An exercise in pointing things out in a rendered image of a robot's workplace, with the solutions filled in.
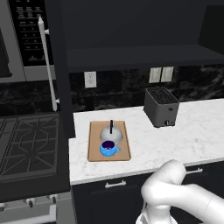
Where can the black gas range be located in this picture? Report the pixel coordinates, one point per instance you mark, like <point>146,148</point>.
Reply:
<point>29,151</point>

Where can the brown wooden tray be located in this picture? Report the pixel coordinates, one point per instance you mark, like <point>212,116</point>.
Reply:
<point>94,145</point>

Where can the grey microwave oven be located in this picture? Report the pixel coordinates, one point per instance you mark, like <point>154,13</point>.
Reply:
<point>17,43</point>

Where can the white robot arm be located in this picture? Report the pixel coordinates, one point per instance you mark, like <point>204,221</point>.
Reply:
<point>178,195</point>

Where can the dark grey toaster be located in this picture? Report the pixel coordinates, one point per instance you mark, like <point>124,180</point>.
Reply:
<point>160,109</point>

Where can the dark drawer front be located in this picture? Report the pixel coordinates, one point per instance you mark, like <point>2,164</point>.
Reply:
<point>102,204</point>
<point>210,178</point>

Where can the silver range knob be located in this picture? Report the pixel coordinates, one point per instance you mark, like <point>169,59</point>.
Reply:
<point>30,201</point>
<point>53,198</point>
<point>1,206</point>

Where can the white wall outlet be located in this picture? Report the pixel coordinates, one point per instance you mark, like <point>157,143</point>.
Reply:
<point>90,79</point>

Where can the white wall light switch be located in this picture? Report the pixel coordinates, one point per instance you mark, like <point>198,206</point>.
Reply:
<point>167,74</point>
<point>155,75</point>

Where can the dark open wall cabinet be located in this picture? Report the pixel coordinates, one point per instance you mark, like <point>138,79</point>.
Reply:
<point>131,35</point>

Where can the blue mug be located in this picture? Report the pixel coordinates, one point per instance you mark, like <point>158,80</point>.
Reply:
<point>108,150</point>

